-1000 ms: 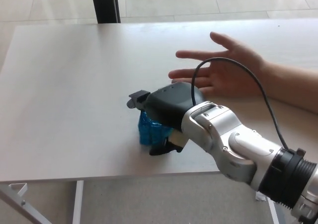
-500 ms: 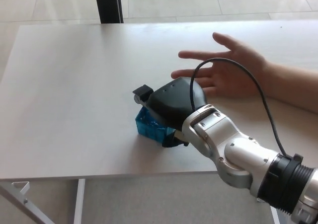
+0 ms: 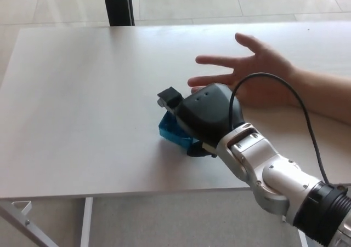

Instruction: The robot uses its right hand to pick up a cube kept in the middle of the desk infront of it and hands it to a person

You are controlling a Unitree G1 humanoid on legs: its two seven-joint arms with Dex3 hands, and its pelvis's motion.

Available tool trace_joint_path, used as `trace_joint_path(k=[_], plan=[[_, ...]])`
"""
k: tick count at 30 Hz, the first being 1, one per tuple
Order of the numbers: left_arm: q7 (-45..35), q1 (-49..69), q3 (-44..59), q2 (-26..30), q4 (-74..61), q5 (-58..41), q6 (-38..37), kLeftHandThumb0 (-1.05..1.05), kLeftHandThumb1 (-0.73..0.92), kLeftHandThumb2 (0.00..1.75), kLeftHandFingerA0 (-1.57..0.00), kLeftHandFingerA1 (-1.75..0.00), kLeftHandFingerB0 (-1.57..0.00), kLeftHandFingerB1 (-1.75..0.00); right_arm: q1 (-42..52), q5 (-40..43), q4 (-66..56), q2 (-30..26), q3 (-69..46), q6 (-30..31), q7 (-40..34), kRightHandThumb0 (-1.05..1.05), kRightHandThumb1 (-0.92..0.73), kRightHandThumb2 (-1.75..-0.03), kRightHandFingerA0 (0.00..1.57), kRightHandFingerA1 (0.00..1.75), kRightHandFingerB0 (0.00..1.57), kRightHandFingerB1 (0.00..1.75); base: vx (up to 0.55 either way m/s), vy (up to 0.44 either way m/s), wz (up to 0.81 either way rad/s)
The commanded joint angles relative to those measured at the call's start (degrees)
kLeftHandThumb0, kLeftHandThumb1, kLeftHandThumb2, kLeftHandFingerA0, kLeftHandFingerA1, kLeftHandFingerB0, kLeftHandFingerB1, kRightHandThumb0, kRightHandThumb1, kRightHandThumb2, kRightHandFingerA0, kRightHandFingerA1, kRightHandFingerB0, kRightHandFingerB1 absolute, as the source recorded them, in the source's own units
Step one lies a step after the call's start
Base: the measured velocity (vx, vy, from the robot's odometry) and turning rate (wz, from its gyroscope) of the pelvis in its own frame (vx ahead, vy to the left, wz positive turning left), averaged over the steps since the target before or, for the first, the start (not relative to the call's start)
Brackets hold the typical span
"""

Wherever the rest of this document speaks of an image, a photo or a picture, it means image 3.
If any grey diagonal brace with bracket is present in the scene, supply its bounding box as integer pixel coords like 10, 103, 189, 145
0, 200, 60, 247

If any white slanted table leg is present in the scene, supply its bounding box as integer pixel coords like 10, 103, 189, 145
297, 229, 308, 247

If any black door frame post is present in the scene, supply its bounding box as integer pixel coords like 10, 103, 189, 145
101, 0, 135, 27

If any person's bare forearm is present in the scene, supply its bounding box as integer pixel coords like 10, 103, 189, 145
291, 67, 351, 126

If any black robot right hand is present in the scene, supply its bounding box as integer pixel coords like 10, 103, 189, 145
157, 83, 246, 158

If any person's bare hand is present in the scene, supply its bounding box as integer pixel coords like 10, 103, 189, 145
188, 32, 299, 107

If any white upright table leg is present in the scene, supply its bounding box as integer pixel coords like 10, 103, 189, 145
80, 197, 94, 247

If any blue foil-wrapped cube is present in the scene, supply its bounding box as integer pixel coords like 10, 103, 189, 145
158, 111, 201, 151

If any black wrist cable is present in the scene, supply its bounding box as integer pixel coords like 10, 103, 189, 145
229, 72, 337, 189

